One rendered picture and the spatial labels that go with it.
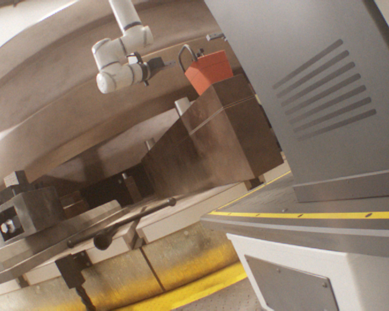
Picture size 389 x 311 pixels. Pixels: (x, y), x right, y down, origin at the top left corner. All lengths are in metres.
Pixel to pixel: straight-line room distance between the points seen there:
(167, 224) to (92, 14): 1.42
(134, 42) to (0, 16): 4.67
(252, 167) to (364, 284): 1.12
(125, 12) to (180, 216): 0.85
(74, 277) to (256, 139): 0.89
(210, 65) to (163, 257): 0.78
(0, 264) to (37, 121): 1.00
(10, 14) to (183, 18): 3.89
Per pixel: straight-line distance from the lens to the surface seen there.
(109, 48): 1.48
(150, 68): 1.53
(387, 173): 0.40
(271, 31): 0.49
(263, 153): 1.51
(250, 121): 1.51
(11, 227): 2.10
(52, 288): 1.82
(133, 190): 5.79
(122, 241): 1.62
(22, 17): 5.99
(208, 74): 1.55
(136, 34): 1.49
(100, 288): 1.72
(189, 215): 1.61
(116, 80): 1.44
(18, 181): 2.21
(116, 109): 2.20
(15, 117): 2.61
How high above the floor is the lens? 0.44
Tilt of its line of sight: 1 degrees up
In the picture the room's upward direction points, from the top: 25 degrees counter-clockwise
